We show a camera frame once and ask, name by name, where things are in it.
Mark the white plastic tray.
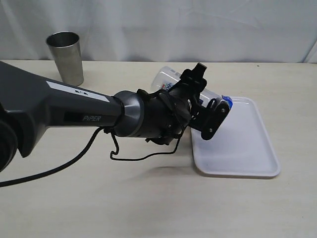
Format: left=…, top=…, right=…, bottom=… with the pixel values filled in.
left=191, top=97, right=281, bottom=179

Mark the clear plastic tall container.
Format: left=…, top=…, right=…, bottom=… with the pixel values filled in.
left=150, top=66, right=220, bottom=106

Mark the white backdrop curtain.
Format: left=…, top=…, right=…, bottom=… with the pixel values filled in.
left=0, top=0, right=317, bottom=63

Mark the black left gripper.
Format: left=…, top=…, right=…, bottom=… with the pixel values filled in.
left=172, top=63, right=207, bottom=131

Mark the blue plastic container lid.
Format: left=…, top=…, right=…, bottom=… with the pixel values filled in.
left=222, top=95, right=233, bottom=109

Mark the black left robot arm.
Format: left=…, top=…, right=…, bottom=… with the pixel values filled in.
left=0, top=62, right=207, bottom=169

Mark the stainless steel cup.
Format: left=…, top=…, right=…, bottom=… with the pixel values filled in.
left=46, top=32, right=84, bottom=86

